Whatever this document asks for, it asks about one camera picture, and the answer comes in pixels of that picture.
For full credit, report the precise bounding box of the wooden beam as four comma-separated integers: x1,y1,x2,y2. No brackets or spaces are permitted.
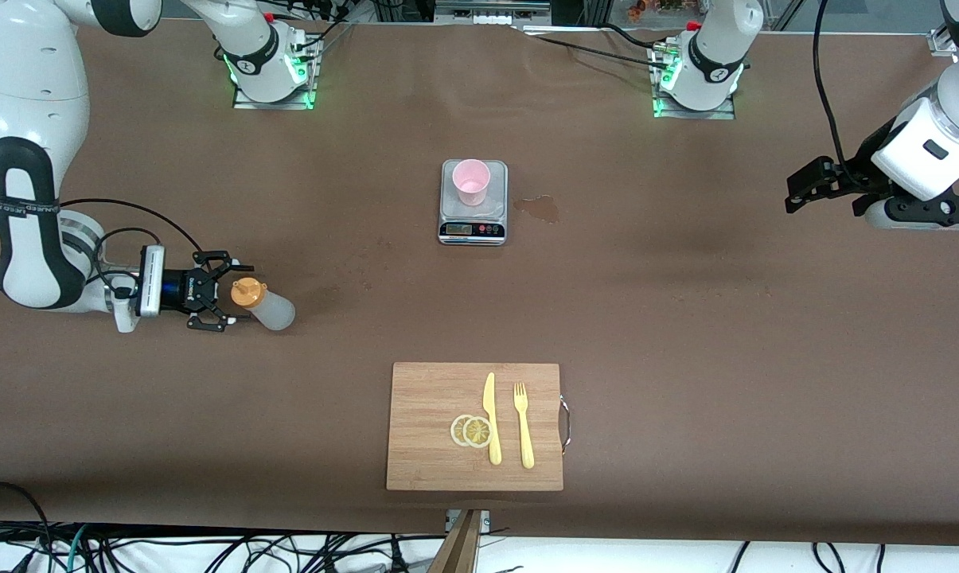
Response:
427,509,484,573

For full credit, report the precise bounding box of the yellow plastic knife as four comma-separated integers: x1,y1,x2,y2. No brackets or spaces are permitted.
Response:
483,372,502,466

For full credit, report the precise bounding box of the small metal bracket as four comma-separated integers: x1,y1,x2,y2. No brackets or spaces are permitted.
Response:
446,509,492,536

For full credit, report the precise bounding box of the thick black floor cable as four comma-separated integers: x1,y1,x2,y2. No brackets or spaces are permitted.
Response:
0,481,50,573

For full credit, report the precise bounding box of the aluminium frame rail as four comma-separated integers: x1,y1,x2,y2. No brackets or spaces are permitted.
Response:
435,0,552,25

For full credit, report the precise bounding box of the brown table cover sheet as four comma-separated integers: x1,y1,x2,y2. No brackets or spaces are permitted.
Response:
0,20,959,546

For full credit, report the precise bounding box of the wooden cutting board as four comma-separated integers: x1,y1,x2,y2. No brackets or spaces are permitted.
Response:
386,362,571,492

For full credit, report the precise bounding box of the pink plastic cup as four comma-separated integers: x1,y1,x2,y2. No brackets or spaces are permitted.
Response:
453,159,491,207

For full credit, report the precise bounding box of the teal floor cable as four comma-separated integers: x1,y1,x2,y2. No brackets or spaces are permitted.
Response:
64,525,92,573

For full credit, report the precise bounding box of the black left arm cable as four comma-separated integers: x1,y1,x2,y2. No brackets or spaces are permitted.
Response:
812,0,874,192

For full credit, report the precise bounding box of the black cable on table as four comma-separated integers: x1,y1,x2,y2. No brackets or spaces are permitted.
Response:
519,24,675,68

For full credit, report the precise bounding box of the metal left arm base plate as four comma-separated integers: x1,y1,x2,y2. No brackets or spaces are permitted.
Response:
652,44,737,120

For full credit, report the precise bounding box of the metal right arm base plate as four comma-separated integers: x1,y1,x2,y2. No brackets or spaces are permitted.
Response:
232,32,321,111

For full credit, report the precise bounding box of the silver digital kitchen scale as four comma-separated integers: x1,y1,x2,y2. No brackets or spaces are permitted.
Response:
438,159,509,246

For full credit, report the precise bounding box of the yellow plastic fork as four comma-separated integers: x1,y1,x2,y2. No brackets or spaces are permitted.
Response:
513,382,535,469

